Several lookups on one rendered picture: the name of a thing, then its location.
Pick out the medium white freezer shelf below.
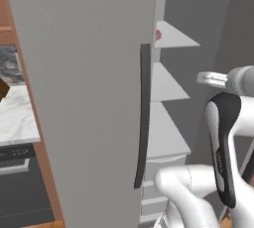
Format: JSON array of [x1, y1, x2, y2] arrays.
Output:
[[150, 61, 191, 103]]

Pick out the grey freezer door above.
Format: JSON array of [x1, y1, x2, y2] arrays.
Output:
[[2, 0, 159, 228]]

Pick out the brown wooden cabinet panel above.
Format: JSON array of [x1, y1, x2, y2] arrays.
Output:
[[0, 0, 65, 228]]

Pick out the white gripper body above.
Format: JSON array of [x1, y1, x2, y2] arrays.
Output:
[[195, 70, 230, 89]]

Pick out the dark freezer door handle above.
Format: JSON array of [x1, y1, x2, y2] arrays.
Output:
[[133, 43, 153, 189]]

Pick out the grey fridge freezer body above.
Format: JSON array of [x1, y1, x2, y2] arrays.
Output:
[[138, 0, 237, 226]]

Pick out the grey dishwasher handle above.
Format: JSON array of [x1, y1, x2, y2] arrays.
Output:
[[0, 158, 32, 176]]

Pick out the white freezer drawers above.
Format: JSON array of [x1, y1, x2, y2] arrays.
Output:
[[138, 155, 187, 225]]

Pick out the black dishwasher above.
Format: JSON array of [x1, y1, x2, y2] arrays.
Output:
[[0, 142, 56, 228]]

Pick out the dark grey fridge door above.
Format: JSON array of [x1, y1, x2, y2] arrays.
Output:
[[192, 0, 254, 221]]

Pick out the small white freezer shelf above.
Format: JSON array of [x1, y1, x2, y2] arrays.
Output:
[[154, 20, 201, 50]]

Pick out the large white freezer shelf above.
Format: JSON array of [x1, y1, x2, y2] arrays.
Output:
[[146, 101, 192, 161]]

